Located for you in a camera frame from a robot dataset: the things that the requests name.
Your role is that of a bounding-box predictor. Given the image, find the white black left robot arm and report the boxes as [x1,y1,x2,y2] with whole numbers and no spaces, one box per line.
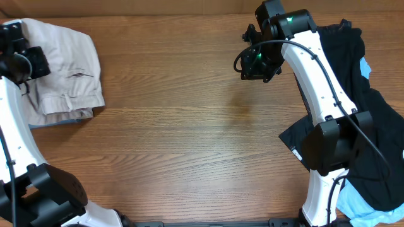
[1,18,132,226]

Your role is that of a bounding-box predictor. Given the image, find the brown cardboard backdrop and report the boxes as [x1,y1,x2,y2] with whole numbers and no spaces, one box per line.
[1,0,403,18]

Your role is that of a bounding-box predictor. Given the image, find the black patterned garment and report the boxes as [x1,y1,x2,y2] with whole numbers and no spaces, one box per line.
[318,19,352,37]

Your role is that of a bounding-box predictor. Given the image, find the black and blue garment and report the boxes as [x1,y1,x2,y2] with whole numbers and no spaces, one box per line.
[280,28,403,226]

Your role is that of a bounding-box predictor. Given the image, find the folded blue denim jeans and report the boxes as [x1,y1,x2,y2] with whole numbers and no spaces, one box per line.
[28,119,82,129]

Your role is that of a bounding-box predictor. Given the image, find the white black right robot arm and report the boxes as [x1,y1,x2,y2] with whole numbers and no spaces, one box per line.
[234,1,372,226]

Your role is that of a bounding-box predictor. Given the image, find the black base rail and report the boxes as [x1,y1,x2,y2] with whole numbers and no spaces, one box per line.
[133,218,305,227]

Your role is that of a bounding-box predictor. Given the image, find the beige khaki shorts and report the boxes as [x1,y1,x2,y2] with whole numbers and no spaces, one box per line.
[21,18,105,125]

